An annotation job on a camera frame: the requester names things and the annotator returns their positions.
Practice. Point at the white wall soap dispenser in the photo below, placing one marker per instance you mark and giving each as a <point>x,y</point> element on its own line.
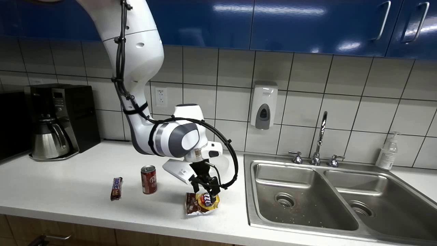
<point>264,105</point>

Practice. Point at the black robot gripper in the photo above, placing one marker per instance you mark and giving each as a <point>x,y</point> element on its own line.
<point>203,179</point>

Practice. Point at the black coffee maker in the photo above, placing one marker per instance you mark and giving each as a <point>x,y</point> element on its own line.
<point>72,107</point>

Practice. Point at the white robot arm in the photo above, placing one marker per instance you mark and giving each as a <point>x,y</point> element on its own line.
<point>135,51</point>

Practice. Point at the black microwave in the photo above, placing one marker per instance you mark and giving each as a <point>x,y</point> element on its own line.
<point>15,124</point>

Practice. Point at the white wall outlet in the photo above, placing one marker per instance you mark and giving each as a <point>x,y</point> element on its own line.
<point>161,97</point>

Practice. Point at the stainless double sink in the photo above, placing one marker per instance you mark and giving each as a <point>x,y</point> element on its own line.
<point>351,202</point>

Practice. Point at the wooden lower cabinets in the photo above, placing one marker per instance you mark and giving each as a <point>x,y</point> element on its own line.
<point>23,231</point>

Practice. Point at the brown yellow snack packet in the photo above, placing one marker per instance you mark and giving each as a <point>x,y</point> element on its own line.
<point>201,204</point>

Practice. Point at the chrome sink faucet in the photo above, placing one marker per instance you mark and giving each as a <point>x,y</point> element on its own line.
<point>315,159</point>

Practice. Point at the blue upper cabinets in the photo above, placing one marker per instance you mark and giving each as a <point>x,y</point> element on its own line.
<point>352,27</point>

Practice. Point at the brown candy bar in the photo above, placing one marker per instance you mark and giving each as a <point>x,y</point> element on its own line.
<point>116,189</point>

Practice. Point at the steel coffee carafe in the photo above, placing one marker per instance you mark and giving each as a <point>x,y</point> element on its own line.
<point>49,141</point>

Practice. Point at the white pump soap bottle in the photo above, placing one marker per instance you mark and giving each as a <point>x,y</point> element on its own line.
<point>388,152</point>

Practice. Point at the red soda can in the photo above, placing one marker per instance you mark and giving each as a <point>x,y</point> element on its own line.
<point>147,176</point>

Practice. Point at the clear plastic bowl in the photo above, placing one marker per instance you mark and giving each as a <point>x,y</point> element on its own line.
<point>223,164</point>

